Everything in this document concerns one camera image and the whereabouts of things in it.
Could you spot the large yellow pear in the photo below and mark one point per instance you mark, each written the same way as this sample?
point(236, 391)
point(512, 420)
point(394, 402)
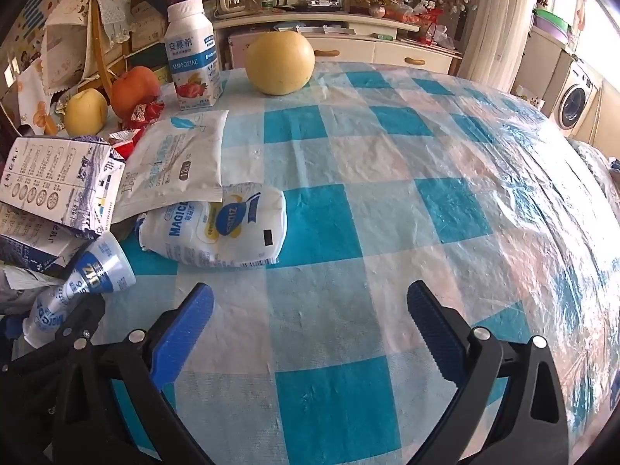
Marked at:
point(280, 62)

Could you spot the red orange apple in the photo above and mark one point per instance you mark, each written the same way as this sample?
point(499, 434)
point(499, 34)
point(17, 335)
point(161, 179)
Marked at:
point(138, 86)

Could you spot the white Magic milk pouch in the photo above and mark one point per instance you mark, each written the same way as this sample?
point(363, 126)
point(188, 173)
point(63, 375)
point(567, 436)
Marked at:
point(246, 229)

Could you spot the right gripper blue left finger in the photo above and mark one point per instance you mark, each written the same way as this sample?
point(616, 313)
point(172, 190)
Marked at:
point(166, 346)

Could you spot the red candy wrapper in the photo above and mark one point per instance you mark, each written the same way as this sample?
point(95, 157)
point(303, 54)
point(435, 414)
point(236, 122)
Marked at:
point(128, 136)

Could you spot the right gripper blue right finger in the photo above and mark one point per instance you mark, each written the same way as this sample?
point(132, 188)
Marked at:
point(456, 348)

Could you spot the blue white milk carton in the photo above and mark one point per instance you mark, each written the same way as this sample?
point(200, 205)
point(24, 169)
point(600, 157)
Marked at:
point(55, 194)

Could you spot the wooden dining chair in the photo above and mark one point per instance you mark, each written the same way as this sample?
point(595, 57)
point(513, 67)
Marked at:
point(68, 51)

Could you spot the blue white squeezed tube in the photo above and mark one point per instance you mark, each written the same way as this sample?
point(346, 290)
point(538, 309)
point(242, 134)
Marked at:
point(102, 268)

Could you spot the blue checkered tablecloth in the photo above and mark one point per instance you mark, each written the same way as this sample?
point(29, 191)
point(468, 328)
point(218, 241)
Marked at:
point(390, 175)

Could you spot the white yogurt drink bottle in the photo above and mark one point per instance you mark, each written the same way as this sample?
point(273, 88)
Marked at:
point(192, 55)

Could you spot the white wet wipes pack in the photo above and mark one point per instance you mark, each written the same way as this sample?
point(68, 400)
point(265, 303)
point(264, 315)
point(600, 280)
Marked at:
point(177, 159)

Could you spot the white TV cabinet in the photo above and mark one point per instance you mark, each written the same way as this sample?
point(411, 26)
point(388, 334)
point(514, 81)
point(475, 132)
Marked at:
point(337, 37)

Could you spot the white washing machine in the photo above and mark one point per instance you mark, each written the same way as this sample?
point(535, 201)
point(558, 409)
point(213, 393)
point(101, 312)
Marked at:
point(570, 93)

